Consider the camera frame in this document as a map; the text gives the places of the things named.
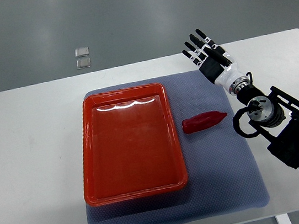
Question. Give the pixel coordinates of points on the red plastic tray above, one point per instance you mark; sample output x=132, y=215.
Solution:
x=131, y=148

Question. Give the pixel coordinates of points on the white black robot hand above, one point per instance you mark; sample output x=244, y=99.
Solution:
x=215, y=67

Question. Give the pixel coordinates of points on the upper floor socket plate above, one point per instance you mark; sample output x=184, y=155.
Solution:
x=81, y=52

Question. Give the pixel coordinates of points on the blue-grey mesh mat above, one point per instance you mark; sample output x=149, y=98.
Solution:
x=223, y=175

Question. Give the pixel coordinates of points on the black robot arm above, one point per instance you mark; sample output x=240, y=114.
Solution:
x=274, y=116

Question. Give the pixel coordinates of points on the white table leg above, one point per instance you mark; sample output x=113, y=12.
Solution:
x=283, y=219

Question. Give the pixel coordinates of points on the red pepper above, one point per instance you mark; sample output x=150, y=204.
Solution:
x=202, y=121

